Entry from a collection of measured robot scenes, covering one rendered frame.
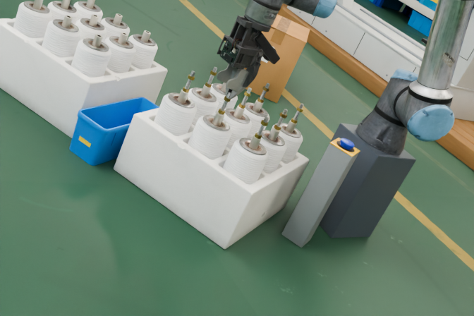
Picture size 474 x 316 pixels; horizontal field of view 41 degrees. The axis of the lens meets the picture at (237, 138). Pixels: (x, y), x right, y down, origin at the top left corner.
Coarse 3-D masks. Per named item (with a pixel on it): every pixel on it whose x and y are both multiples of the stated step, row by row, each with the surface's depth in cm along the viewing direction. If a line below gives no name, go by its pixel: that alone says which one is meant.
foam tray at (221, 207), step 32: (128, 128) 167; (160, 128) 164; (192, 128) 173; (128, 160) 169; (160, 160) 164; (192, 160) 160; (224, 160) 163; (160, 192) 166; (192, 192) 161; (224, 192) 157; (256, 192) 155; (288, 192) 186; (192, 224) 163; (224, 224) 159; (256, 224) 174
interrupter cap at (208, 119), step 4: (204, 116) 163; (208, 116) 164; (212, 116) 165; (204, 120) 161; (208, 120) 162; (212, 120) 164; (208, 124) 160; (212, 124) 161; (224, 124) 164; (228, 124) 165; (216, 128) 160; (220, 128) 161; (224, 128) 162; (228, 128) 162
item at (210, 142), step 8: (200, 120) 162; (200, 128) 160; (208, 128) 159; (192, 136) 163; (200, 136) 161; (208, 136) 160; (216, 136) 160; (224, 136) 160; (192, 144) 163; (200, 144) 161; (208, 144) 160; (216, 144) 161; (224, 144) 163; (200, 152) 162; (208, 152) 162; (216, 152) 162
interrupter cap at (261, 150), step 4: (240, 140) 159; (244, 140) 160; (248, 140) 161; (240, 144) 158; (244, 144) 158; (248, 144) 160; (260, 144) 162; (244, 148) 156; (248, 148) 157; (260, 148) 160; (264, 148) 161; (252, 152) 156; (256, 152) 156; (260, 152) 158; (264, 152) 159
